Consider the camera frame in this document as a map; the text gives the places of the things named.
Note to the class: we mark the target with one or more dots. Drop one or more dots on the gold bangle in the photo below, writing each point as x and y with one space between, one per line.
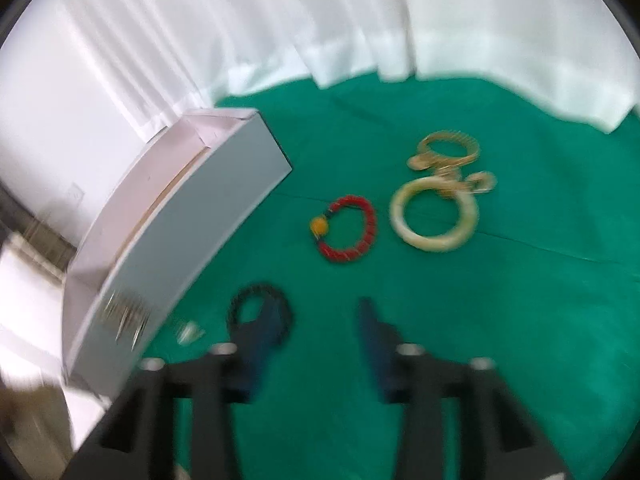
467 152

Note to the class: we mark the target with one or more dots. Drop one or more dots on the white curtain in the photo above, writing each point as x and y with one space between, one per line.
500 20
175 35

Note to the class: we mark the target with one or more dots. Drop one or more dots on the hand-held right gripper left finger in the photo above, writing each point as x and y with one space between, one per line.
260 342

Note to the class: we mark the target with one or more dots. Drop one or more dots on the green velvet cloth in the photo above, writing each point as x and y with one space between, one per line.
500 335

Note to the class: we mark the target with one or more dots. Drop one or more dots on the cream jade bangle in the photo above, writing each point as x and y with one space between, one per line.
400 220

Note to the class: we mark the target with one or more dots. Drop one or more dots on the white cardboard box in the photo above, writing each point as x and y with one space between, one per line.
200 220

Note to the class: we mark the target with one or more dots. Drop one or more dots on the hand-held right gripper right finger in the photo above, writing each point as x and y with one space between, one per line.
374 345

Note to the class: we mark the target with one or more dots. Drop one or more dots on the small pale trinket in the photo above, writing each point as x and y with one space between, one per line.
190 333

